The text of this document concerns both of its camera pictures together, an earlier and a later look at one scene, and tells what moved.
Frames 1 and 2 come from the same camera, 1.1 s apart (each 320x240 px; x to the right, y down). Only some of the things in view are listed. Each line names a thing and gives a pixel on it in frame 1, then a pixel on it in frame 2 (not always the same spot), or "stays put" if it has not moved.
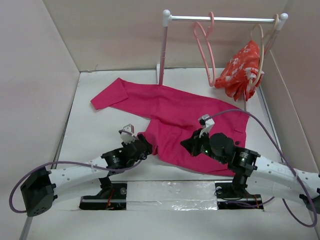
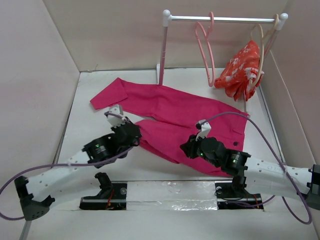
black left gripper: x=147 y=152 to x=114 y=129
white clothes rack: x=280 y=21 stays put
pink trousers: x=173 y=116 stays put
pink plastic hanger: x=201 y=51 stays put
